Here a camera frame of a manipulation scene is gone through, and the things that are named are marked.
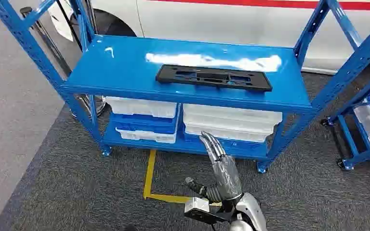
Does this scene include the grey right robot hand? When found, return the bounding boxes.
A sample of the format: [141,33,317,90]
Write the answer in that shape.
[185,131,244,203]

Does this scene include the black plastic plate frame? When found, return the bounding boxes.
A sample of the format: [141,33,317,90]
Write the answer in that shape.
[155,64,273,93]

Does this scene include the black vehicle wheel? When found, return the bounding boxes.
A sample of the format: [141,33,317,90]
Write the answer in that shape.
[69,8,138,51]

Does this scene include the chrome round base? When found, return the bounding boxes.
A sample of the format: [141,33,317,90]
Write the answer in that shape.
[71,95,108,119]

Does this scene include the blue metal shelf rack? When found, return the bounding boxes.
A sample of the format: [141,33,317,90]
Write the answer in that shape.
[0,0,370,174]
[320,0,370,171]

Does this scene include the black pole stand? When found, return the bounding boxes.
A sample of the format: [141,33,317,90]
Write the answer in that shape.
[19,6,74,77]

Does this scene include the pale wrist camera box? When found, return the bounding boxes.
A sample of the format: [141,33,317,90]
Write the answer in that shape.
[184,197,227,225]

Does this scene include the yellow floor tape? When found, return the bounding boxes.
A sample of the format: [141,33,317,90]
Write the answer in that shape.
[142,149,223,206]

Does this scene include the white vehicle with red stripe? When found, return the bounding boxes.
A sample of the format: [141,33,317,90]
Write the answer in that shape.
[48,0,370,76]

